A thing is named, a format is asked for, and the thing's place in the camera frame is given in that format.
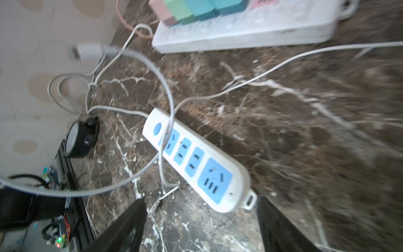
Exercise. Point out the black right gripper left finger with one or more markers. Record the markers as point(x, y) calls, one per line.
point(125, 233)

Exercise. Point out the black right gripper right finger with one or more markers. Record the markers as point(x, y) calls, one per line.
point(278, 233)

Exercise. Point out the multicolour white power strip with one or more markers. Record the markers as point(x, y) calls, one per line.
point(278, 24)

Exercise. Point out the pink charger plug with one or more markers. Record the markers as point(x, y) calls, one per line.
point(161, 10)

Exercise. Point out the green charger plug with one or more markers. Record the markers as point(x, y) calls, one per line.
point(180, 11)

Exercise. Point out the teal charger plug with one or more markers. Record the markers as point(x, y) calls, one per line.
point(227, 7)
point(202, 9)

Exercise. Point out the blue white power strip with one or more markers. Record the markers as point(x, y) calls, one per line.
point(222, 182)

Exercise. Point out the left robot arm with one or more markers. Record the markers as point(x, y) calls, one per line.
point(20, 209)

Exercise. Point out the black alarm clock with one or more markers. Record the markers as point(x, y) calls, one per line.
point(82, 137)

